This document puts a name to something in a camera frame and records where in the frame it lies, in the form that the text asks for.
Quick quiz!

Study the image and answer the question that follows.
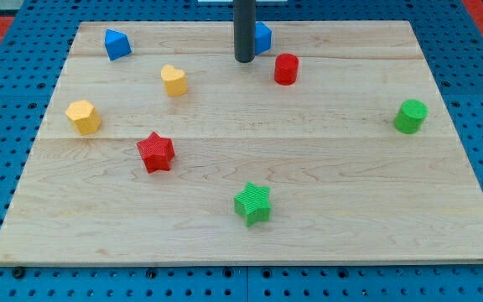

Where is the yellow heart block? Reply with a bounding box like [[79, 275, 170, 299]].
[[160, 65, 188, 96]]

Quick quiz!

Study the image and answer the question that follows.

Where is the blue triangular block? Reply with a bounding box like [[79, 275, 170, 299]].
[[104, 29, 132, 61]]

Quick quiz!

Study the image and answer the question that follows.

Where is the yellow hexagon block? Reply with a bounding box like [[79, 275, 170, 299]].
[[65, 100, 101, 136]]

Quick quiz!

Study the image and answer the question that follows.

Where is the green star block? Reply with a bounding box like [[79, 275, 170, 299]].
[[234, 182, 272, 227]]

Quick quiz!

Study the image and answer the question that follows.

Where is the red star block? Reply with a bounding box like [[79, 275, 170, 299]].
[[137, 132, 175, 174]]

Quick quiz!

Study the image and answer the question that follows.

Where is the green cylinder block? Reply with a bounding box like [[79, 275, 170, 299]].
[[393, 99, 428, 134]]

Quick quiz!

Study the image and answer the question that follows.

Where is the light wooden board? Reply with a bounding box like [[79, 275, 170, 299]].
[[0, 21, 483, 267]]

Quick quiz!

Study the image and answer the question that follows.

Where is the red cylinder block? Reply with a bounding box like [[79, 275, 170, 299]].
[[274, 53, 299, 86]]

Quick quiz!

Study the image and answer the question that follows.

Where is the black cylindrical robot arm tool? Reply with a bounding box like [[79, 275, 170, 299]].
[[233, 0, 256, 63]]

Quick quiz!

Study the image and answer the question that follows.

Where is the blue cube block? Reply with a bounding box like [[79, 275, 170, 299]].
[[255, 22, 273, 55]]

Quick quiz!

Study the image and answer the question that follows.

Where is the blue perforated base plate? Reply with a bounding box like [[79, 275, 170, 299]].
[[0, 1, 483, 301]]

